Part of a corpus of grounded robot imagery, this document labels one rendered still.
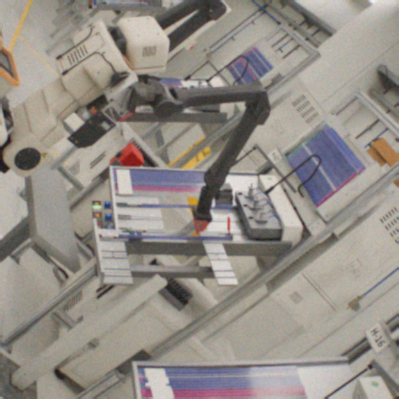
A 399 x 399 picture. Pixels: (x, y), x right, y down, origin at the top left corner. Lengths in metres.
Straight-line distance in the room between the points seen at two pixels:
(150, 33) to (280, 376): 1.24
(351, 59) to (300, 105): 1.98
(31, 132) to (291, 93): 2.12
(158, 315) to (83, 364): 0.44
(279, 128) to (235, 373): 2.38
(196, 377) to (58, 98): 1.08
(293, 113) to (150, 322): 1.80
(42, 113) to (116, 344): 1.11
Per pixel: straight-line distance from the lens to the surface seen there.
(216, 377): 2.19
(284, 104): 4.29
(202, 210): 2.89
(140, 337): 3.11
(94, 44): 2.52
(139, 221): 3.00
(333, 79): 6.24
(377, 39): 6.28
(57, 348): 2.82
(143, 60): 2.49
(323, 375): 2.30
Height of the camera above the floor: 1.58
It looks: 11 degrees down
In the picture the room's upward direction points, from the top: 51 degrees clockwise
